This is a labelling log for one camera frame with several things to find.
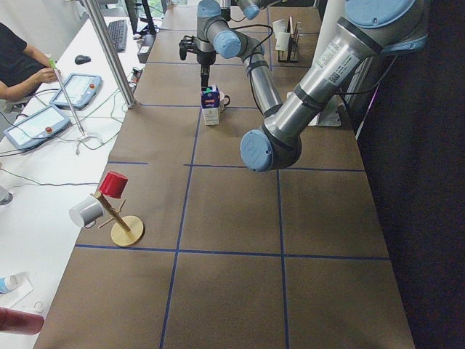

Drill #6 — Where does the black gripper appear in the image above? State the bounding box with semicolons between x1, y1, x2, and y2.
198;51;215;88

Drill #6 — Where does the blue Pascual milk carton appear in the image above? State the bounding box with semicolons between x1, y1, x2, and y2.
201;84;220;126

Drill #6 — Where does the white smiley face mug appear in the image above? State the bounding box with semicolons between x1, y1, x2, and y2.
218;91;230;113

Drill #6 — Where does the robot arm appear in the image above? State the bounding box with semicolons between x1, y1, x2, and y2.
196;1;431;172
218;0;281;21

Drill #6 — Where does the red cup on stand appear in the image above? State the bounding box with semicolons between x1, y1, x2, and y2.
98;171;128;198

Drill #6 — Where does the white ribbed mug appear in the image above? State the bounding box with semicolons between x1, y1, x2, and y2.
275;31;291;52

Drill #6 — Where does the black keyboard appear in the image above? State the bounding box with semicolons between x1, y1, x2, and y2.
108;20;127;52

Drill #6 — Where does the far teach pendant tablet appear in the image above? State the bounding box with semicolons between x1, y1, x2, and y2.
64;73;102;111

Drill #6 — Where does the teach pendant tablet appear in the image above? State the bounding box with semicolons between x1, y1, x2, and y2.
64;73;102;111
4;105;70;150

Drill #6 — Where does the black computer mouse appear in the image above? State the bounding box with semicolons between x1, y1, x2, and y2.
74;55;92;65

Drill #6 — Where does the silver grabber stick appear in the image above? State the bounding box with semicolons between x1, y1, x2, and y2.
49;58;102;155

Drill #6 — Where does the near teach pendant tablet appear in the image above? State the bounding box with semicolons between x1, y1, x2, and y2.
4;105;70;150

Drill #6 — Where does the wooden mug tree stand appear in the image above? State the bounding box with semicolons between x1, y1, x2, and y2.
94;192;145;247

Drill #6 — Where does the seated person in black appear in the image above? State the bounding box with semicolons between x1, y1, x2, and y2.
1;23;57;102

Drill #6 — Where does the grey mug on stand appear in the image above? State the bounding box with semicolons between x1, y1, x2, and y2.
69;196;104;228

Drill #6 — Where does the dark red bottle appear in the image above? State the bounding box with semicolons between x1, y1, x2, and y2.
0;308;44;335

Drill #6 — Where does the aluminium frame post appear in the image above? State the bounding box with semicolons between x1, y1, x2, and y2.
83;0;136;109

